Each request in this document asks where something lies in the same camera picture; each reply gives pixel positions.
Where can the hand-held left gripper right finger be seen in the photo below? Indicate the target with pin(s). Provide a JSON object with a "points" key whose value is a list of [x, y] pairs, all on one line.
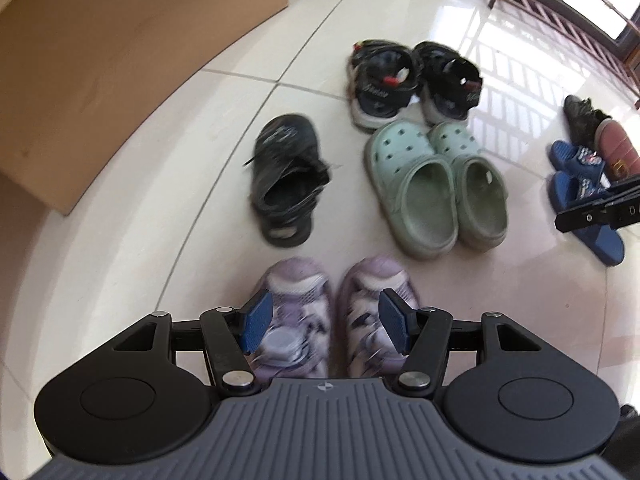
{"points": [[392, 322]]}

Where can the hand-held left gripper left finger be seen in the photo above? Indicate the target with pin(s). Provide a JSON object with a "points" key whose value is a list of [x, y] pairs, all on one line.
{"points": [[257, 322]]}

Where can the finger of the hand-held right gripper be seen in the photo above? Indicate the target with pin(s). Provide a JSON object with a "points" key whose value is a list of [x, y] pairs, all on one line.
{"points": [[590, 217]]}

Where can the blue slipper car print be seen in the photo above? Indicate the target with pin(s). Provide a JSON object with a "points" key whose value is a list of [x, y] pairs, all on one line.
{"points": [[567, 157], [600, 245]]}

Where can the purple mesh sneaker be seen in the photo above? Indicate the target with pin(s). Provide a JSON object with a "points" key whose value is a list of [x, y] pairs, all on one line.
{"points": [[295, 280], [370, 280]]}

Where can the pale green clog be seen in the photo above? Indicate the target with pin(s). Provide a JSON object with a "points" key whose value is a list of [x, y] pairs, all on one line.
{"points": [[400, 150], [455, 142]]}

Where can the black sport sandal white sole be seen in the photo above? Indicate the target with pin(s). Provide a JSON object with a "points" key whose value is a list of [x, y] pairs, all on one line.
{"points": [[445, 90], [372, 95]]}

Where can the brown cardboard box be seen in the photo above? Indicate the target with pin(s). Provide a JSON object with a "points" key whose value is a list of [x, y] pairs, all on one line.
{"points": [[125, 60]]}

